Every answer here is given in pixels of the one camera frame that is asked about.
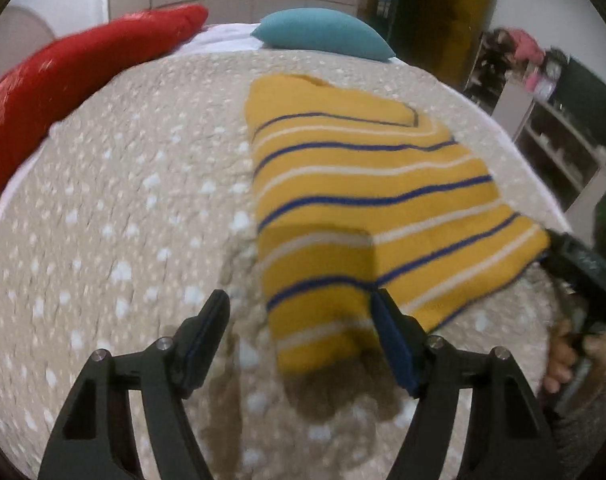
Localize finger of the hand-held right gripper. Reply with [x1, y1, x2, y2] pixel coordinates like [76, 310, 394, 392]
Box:
[543, 230, 606, 312]

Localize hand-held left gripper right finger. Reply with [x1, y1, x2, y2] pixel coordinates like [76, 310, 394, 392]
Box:
[370, 287, 564, 480]

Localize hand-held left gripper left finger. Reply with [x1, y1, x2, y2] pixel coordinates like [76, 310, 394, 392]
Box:
[38, 289, 232, 480]

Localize yellow striped knit sweater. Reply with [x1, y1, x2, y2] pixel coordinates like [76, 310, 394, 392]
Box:
[244, 74, 552, 375]

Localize person's right hand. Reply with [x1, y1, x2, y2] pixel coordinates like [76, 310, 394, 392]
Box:
[542, 319, 578, 395]

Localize white shelf unit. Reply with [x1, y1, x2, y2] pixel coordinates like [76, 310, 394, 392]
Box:
[512, 94, 606, 213]

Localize beige dotted quilt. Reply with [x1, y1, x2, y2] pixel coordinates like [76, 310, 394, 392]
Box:
[0, 47, 574, 480]

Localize dark green board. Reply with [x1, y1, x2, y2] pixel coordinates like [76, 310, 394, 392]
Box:
[558, 56, 606, 173]

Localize pink cloth bundle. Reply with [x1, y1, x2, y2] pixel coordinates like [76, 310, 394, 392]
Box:
[503, 29, 548, 64]

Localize red patterned blanket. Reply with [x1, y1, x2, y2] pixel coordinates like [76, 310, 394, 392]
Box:
[0, 4, 210, 207]

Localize dark wooden wardrobe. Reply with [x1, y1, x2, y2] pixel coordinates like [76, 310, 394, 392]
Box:
[367, 0, 500, 87]

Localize teal pillow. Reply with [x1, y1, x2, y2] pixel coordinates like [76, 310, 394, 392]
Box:
[251, 8, 396, 63]

